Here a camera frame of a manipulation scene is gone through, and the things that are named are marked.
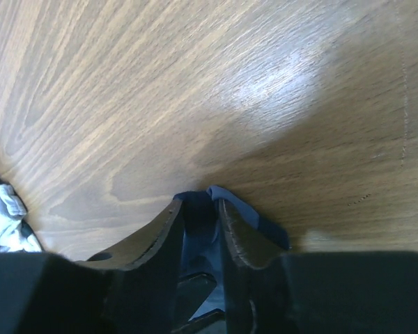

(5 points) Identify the blue tank top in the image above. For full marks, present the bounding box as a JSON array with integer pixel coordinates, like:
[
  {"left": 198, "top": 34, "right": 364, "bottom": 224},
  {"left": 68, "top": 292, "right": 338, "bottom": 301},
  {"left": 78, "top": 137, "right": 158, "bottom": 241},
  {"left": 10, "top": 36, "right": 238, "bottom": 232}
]
[{"left": 174, "top": 185, "right": 291, "bottom": 317}]

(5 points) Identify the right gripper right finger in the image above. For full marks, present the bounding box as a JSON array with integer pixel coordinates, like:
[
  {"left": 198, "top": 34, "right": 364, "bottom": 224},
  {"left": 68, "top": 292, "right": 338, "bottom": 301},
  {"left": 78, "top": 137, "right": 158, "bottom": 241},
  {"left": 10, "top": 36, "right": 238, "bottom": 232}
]
[{"left": 219, "top": 200, "right": 418, "bottom": 333}]

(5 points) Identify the folded white tank top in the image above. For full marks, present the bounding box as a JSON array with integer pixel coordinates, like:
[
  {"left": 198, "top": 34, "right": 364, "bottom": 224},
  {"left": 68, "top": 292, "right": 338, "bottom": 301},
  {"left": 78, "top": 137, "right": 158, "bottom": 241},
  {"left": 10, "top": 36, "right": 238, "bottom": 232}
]
[{"left": 0, "top": 183, "right": 43, "bottom": 253}]

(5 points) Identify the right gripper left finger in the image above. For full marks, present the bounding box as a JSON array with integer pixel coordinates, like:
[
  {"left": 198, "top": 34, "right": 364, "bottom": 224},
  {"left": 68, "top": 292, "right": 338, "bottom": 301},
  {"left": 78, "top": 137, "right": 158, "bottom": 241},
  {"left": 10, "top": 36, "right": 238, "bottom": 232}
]
[{"left": 0, "top": 200, "right": 183, "bottom": 333}]

